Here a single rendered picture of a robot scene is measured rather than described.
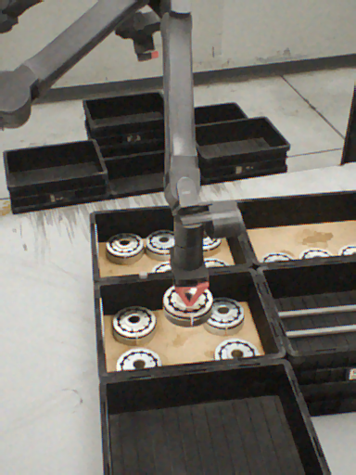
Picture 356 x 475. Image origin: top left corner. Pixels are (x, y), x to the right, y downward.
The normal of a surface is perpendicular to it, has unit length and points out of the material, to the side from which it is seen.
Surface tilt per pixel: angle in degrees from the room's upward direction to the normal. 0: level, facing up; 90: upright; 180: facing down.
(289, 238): 0
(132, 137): 90
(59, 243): 0
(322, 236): 0
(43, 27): 90
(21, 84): 45
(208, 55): 90
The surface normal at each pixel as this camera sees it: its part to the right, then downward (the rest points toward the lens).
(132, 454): 0.00, -0.79
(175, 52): 0.14, -0.15
